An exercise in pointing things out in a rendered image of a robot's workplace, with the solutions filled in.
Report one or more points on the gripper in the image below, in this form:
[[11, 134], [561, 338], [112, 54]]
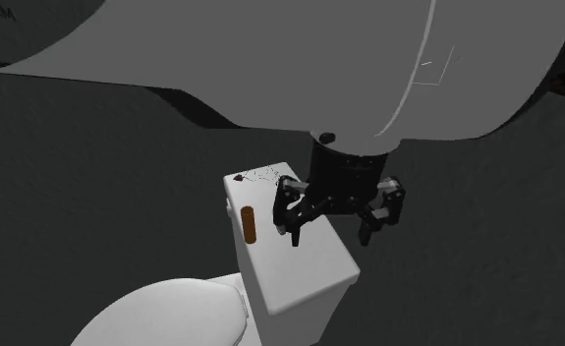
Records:
[[345, 175]]

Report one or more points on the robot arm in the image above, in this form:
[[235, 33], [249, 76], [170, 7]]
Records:
[[282, 62]]

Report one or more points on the white toilet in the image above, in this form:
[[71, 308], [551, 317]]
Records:
[[301, 273]]

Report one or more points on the orange-brown cylinder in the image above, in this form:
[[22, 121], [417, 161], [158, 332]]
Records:
[[248, 224]]

